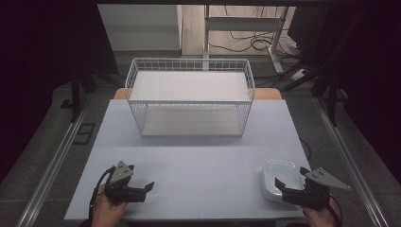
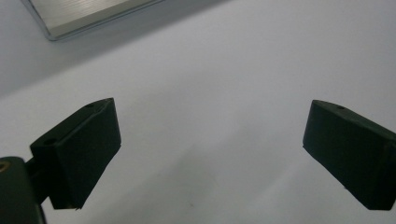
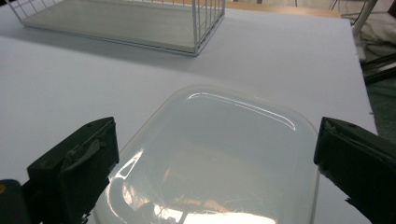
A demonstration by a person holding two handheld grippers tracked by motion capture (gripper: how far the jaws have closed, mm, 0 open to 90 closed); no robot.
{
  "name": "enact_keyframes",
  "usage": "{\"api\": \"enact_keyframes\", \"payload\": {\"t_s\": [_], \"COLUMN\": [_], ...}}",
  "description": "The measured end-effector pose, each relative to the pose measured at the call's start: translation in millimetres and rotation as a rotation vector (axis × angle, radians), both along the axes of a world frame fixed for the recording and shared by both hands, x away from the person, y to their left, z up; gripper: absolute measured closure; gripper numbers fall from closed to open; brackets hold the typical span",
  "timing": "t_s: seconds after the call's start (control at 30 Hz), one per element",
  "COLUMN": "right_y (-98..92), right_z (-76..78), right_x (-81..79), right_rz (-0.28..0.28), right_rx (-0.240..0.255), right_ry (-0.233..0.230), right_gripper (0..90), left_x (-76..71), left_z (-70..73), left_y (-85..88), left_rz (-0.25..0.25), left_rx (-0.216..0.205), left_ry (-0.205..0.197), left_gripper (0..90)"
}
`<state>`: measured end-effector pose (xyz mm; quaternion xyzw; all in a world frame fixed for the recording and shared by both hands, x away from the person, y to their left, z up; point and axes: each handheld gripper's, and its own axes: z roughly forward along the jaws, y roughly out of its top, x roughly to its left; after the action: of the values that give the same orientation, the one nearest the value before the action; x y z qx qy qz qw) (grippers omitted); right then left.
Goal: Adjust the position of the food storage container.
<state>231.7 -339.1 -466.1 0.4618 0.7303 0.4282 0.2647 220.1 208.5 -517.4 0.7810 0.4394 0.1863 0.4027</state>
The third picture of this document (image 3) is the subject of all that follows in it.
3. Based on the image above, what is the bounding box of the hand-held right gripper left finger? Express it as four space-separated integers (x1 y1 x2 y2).
26 117 120 224

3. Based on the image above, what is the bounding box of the white metal stand pole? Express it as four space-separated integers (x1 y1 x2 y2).
352 0 379 35

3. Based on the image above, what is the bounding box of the black metal stand base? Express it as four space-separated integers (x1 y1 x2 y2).
361 53 396 86

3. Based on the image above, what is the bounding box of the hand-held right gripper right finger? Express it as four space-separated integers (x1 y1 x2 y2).
313 117 396 224

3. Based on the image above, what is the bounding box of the white wire rack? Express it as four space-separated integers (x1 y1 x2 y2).
5 0 226 57

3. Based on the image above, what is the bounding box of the translucent plastic container lid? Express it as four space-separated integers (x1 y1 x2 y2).
92 84 321 224

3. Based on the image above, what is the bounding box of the pale cloth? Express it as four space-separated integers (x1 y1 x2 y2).
354 12 396 62

